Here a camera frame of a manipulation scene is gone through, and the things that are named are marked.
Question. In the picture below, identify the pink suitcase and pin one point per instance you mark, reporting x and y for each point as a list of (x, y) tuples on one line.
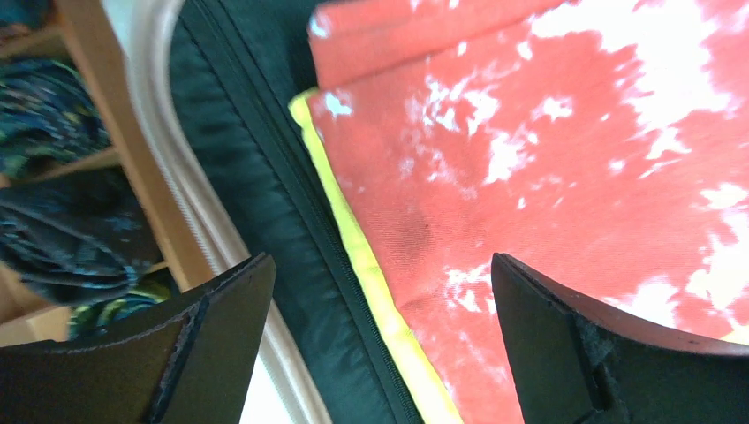
[(210, 82)]

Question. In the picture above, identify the rolled dark brown tie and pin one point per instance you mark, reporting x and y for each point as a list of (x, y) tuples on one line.
[(79, 238)]

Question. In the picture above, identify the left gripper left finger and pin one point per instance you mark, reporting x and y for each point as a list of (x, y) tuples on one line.
[(187, 360)]

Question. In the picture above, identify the rolled yellow green tie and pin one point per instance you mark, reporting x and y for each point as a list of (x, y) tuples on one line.
[(94, 319)]

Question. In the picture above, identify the yellow cloth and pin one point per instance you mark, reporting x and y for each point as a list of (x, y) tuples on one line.
[(428, 183)]

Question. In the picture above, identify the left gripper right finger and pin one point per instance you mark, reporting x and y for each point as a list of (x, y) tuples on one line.
[(575, 359)]

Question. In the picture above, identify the red white cloth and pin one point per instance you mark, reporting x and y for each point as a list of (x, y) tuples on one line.
[(672, 61)]

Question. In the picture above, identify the rolled green patterned tie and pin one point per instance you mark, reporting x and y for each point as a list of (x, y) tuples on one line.
[(47, 117)]

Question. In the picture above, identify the wooden compartment tray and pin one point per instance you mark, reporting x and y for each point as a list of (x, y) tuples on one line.
[(80, 35)]

